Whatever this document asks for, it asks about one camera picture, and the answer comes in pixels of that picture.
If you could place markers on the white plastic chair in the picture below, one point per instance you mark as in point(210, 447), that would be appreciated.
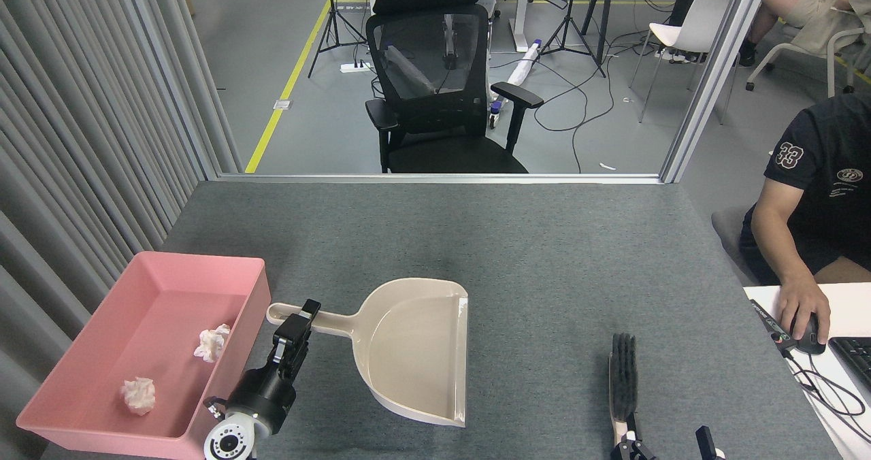
point(694, 24)

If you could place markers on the silver aluminium post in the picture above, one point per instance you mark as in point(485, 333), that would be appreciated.
point(714, 72)

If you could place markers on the white stand on wheels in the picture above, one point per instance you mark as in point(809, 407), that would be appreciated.
point(520, 11)

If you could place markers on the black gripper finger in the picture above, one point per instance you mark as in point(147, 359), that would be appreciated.
point(636, 448)
point(706, 445)

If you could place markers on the white power strip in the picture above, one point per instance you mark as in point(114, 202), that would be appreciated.
point(355, 67)

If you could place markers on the white rolled sheet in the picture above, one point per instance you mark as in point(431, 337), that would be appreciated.
point(524, 65)

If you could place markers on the black computer mouse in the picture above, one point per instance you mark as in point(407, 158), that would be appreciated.
point(813, 346)

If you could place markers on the black keyboard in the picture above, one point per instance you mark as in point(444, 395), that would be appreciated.
point(854, 361)

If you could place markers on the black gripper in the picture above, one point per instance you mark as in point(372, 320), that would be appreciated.
point(265, 399)

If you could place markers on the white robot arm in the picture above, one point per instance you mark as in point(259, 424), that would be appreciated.
point(230, 441)

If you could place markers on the white paper ball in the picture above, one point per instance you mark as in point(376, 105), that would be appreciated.
point(138, 395)
point(211, 343)

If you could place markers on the beige hand brush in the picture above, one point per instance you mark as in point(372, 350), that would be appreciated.
point(623, 371)

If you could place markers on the black tripod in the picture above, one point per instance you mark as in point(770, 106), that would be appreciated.
point(603, 18)
point(333, 11)

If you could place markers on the grey upholstered chair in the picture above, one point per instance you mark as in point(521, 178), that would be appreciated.
point(728, 232)

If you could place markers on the person's right forearm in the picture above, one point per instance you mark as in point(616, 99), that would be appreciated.
point(782, 242)

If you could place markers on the black control box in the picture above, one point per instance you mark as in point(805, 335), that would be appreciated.
point(769, 320)

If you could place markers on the black mesh office chair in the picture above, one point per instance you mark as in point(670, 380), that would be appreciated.
point(442, 58)

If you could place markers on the white desk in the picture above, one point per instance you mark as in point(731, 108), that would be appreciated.
point(850, 310)

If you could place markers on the beige plastic dustpan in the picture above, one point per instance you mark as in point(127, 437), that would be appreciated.
point(415, 358)

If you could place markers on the pink plastic bin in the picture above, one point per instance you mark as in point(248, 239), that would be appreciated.
point(102, 351)

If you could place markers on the white frame armchair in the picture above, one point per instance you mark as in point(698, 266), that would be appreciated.
point(831, 65)

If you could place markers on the person's right hand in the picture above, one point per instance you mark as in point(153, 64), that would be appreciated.
point(803, 307)

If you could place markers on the person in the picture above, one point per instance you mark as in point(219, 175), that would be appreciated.
point(810, 11)
point(830, 181)

